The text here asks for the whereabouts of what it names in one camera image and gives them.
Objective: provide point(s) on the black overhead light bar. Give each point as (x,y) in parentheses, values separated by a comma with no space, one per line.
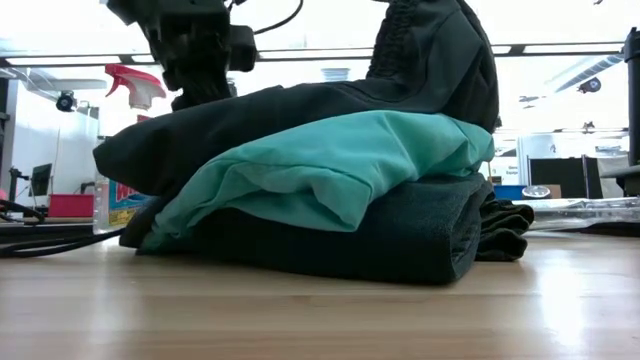
(320,52)

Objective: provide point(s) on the blue box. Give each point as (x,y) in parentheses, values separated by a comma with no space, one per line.
(507,192)

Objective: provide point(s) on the Windex spray bottle red trigger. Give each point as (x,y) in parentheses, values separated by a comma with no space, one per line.
(135,85)

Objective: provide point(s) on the turquoise shorts white mesh lining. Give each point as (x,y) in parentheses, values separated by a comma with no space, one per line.
(325,170)

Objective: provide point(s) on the small red bin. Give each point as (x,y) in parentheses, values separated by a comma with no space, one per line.
(70,206)

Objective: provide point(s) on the dark blue denim jeans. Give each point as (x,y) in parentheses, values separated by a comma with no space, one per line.
(400,240)

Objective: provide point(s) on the black ceiling spotlight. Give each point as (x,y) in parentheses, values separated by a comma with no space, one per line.
(65,101)
(590,85)

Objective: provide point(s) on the black garment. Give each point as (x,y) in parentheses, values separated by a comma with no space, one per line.
(250,120)

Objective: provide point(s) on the black vertical frame post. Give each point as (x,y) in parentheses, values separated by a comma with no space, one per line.
(632,100)

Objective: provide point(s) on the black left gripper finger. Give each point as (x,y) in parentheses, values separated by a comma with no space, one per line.
(220,92)
(190,102)

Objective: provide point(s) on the black bin clear lid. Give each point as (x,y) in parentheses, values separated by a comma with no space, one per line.
(536,191)

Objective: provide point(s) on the black computer monitor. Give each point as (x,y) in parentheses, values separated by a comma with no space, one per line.
(41,180)

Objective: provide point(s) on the black partition panel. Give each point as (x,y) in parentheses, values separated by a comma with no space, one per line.
(560,177)

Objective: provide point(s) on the grey desk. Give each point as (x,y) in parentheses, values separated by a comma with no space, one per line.
(622,172)

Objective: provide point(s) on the black aluminium table frame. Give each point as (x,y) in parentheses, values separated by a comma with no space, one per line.
(40,231)

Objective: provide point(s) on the clear spray bottle green nozzle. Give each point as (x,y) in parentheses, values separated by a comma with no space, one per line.
(575,212)

